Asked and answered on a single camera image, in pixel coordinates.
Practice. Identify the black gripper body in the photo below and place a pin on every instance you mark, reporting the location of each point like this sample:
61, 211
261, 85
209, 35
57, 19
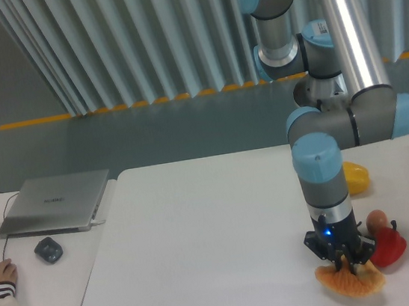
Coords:
329, 241

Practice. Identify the orange triangular bread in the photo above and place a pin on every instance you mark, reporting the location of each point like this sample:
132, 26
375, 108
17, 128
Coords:
364, 281

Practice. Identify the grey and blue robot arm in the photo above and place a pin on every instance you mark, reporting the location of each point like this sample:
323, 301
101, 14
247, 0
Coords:
324, 38

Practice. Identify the person's hand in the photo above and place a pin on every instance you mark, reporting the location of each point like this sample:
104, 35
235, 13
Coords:
8, 275

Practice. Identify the red bell pepper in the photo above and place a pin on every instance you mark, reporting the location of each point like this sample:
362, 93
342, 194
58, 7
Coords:
390, 246

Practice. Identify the brown egg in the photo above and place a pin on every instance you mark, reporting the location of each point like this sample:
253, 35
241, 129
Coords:
376, 220

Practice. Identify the yellow bell pepper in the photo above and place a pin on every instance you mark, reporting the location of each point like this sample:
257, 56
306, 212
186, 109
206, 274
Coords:
357, 177

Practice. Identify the silver closed laptop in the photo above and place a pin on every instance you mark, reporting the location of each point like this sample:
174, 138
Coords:
58, 204

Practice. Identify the dark grey small device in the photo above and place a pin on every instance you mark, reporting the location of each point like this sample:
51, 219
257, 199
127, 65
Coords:
49, 250

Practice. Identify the white folding partition screen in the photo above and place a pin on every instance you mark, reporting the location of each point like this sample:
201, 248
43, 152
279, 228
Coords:
103, 53

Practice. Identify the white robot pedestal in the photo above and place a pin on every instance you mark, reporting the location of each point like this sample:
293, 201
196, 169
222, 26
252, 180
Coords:
323, 94

